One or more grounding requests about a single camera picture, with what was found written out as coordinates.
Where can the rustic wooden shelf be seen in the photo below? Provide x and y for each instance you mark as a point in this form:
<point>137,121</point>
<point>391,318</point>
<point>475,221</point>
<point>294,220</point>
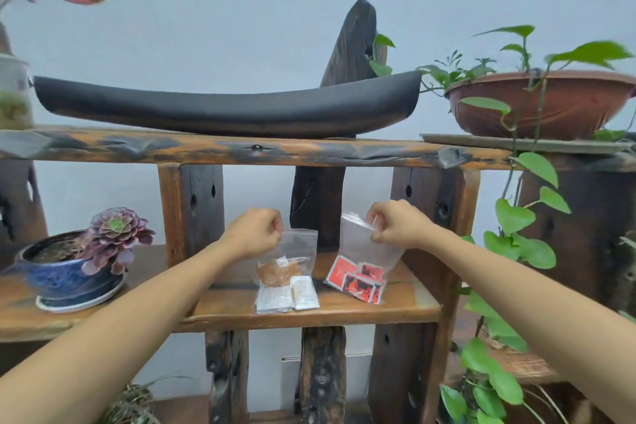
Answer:
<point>298,150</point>

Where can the red black packet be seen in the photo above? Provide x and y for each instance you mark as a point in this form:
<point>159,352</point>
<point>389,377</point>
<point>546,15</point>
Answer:
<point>362,290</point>
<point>372,273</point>
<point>343,270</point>

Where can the white paper packet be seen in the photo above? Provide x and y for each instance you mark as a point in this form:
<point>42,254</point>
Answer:
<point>304,292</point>
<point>273,299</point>

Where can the blue white pot saucer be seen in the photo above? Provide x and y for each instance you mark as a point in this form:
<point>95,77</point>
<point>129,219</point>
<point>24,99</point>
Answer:
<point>84,303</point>

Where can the black boat-shaped wooden tray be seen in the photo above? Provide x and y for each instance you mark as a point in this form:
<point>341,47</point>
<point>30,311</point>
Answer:
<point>223,110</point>

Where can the purple rosette succulent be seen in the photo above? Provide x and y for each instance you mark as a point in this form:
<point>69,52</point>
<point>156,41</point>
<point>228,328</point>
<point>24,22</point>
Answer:
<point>115,235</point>

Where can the person's right forearm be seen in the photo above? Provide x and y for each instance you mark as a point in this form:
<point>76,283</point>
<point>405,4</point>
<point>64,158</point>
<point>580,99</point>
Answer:
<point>526,304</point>

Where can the clear zip bag brown sachet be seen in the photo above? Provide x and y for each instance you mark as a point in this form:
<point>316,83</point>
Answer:
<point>303,249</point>

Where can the small-leaved green plant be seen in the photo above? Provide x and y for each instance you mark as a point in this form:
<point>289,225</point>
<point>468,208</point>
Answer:
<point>447,73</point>

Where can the person's right fingers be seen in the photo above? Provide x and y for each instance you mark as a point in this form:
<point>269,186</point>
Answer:
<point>377,222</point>

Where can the brown plastic flower pot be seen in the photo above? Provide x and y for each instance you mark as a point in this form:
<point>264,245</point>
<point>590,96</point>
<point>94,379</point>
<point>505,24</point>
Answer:
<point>571,105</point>

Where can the clear zip bag red packets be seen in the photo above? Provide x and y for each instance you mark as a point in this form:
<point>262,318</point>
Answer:
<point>362,245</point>

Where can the thin-leaved grass plant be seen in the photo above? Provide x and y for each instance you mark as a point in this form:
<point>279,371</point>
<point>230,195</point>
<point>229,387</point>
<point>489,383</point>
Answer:
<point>129,406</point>

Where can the dark charred wooden post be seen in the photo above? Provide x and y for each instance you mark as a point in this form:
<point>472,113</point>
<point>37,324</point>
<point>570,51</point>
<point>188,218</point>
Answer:
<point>353,41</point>

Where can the person's left hand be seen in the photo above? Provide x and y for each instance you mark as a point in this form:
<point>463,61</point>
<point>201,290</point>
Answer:
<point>251,235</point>

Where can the green pothos vine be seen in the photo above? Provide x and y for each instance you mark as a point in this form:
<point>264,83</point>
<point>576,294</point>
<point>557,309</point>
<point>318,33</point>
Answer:
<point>514,217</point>

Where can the person's left forearm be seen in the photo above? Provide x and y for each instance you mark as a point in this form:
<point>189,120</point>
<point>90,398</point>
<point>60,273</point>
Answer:
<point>124,329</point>

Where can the brown powder sachet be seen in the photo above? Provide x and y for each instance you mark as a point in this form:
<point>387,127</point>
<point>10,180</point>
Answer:
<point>276,273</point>

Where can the person's right hand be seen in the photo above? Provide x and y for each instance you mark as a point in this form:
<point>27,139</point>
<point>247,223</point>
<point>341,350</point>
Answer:
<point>402,226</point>

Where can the blue ceramic plant pot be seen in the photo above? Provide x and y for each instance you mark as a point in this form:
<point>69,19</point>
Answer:
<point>64,279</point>

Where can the person's left fingers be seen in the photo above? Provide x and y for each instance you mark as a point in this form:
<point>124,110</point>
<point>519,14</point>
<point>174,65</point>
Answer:
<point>272,227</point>

